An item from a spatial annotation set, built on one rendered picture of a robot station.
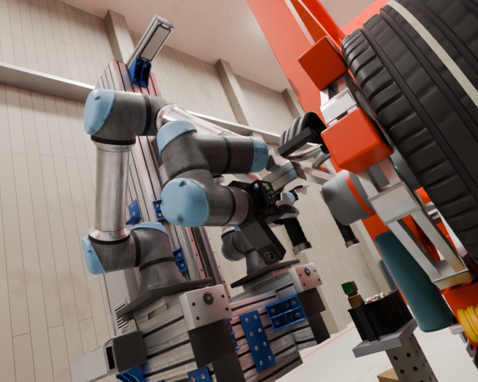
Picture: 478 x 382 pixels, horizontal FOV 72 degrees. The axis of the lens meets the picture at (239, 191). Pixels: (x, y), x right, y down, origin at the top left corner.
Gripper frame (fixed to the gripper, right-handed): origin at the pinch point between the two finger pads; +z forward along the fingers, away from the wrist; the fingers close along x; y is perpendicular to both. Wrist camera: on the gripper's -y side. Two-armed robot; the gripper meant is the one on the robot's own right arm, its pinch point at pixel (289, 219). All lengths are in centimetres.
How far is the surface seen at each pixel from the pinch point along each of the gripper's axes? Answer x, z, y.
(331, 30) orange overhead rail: -14, 238, 214
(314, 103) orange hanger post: -5, 56, 53
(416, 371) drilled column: 11, 69, -54
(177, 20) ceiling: 221, 347, 566
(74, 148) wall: 307, 132, 257
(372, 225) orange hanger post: -3, 56, -2
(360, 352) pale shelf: 19, 49, -40
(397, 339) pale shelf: 6, 49, -39
